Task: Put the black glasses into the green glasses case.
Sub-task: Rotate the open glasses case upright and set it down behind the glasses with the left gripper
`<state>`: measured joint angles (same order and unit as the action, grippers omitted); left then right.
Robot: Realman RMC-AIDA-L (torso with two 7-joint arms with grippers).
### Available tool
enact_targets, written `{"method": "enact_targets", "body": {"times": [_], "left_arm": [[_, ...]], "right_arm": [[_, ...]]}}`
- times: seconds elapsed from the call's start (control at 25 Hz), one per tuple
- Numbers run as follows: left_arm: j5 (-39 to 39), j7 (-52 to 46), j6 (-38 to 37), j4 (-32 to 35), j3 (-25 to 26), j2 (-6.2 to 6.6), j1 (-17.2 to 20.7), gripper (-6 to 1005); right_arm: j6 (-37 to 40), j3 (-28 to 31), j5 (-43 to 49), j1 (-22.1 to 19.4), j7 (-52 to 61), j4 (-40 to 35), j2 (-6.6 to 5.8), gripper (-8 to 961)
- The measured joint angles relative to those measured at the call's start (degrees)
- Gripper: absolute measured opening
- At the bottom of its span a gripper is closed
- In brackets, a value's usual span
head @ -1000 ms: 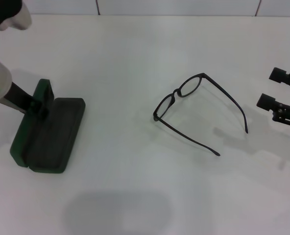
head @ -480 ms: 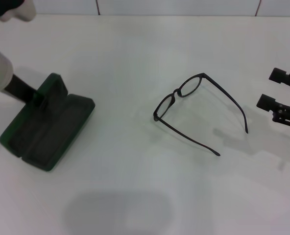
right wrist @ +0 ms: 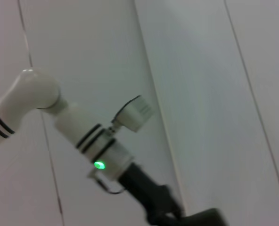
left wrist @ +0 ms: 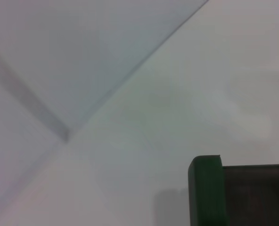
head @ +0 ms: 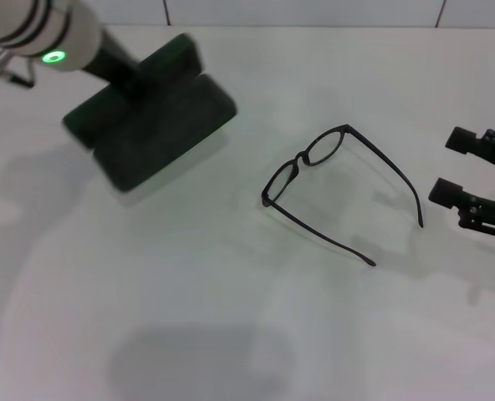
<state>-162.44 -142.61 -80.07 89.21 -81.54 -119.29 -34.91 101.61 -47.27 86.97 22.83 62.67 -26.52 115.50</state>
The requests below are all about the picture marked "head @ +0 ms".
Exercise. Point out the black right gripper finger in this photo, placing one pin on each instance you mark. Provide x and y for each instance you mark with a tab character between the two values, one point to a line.
444	191
460	140

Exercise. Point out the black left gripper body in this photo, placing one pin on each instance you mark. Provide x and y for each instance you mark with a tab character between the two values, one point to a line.
122	71

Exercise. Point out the green glasses case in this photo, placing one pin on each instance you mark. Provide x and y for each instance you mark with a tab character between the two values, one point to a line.
168	133

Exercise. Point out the black glasses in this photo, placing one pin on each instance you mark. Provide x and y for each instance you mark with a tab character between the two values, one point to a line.
301	158

